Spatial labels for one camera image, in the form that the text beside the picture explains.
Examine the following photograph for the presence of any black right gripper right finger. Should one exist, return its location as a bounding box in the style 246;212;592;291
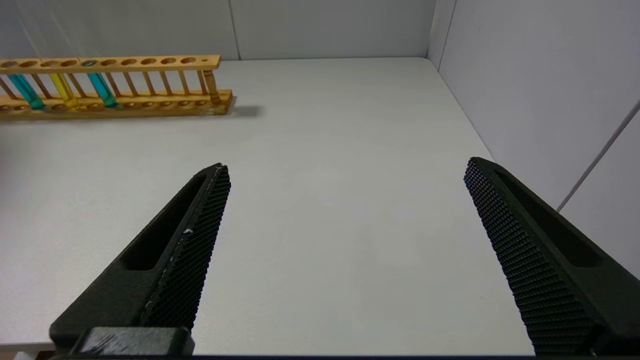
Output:
463;157;640;357

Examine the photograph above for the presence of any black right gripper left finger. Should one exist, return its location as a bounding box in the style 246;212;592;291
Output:
49;163;232;352

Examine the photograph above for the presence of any test tube with blue-green liquid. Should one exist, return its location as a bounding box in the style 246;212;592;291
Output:
50;5;121;109
0;20;47;111

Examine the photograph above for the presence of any test tube with yellow liquid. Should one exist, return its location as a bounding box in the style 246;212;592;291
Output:
17;5;81;111

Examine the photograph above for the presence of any wooden test tube rack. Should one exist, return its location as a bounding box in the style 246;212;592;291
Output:
0;54;234;121

